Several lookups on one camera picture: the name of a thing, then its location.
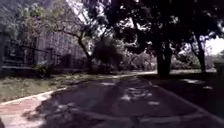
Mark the leaning tree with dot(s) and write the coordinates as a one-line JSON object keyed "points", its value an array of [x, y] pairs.
{"points": [[83, 46]]}

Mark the red brick path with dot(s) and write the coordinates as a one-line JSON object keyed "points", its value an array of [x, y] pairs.
{"points": [[110, 100]]}

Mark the big dark tree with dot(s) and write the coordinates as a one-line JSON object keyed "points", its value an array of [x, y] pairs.
{"points": [[163, 61]]}

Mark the tall pale building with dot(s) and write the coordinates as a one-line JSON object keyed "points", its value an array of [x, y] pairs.
{"points": [[61, 45]]}

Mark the small bush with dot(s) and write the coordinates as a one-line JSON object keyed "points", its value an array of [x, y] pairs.
{"points": [[43, 70]]}

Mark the pale kerb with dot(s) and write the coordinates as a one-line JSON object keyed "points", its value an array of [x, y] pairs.
{"points": [[40, 95]]}

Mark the grass strip with leaves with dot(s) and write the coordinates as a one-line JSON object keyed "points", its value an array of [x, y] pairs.
{"points": [[30, 86]]}

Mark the dark tree with slanted trunk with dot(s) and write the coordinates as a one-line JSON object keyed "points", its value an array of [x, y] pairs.
{"points": [[201, 58]]}

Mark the dark metal fence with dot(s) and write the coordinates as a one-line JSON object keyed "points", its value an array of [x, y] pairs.
{"points": [[20, 55]]}

